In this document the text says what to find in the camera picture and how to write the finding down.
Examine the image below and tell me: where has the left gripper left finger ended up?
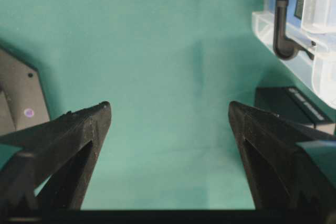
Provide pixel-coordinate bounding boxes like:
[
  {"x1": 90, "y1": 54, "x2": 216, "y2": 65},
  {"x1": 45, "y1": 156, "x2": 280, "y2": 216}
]
[{"x1": 1, "y1": 101, "x2": 112, "y2": 223}]

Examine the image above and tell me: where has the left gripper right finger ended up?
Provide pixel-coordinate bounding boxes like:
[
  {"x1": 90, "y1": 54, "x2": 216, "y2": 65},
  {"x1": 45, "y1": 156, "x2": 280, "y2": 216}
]
[{"x1": 228, "y1": 101, "x2": 335, "y2": 223}]

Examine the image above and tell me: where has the black box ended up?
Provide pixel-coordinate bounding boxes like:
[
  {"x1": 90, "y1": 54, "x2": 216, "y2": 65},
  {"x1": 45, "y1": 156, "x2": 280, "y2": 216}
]
[{"x1": 254, "y1": 86, "x2": 335, "y2": 134}]

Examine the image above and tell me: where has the clear plastic storage case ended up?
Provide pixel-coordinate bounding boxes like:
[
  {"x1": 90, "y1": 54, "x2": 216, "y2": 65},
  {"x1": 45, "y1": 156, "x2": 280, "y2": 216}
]
[{"x1": 251, "y1": 0, "x2": 335, "y2": 108}]

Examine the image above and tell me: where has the green table cloth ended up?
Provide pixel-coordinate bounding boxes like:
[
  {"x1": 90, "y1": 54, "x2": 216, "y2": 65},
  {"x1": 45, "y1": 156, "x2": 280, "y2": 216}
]
[{"x1": 0, "y1": 0, "x2": 336, "y2": 211}]

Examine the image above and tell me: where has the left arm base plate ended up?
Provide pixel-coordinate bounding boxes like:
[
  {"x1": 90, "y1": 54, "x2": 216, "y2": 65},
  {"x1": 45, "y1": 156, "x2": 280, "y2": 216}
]
[{"x1": 1, "y1": 48, "x2": 50, "y2": 135}]

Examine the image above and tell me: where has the black cable on case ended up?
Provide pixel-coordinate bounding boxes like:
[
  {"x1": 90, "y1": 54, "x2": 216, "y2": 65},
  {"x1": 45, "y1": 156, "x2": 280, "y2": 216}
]
[{"x1": 272, "y1": 0, "x2": 316, "y2": 60}]

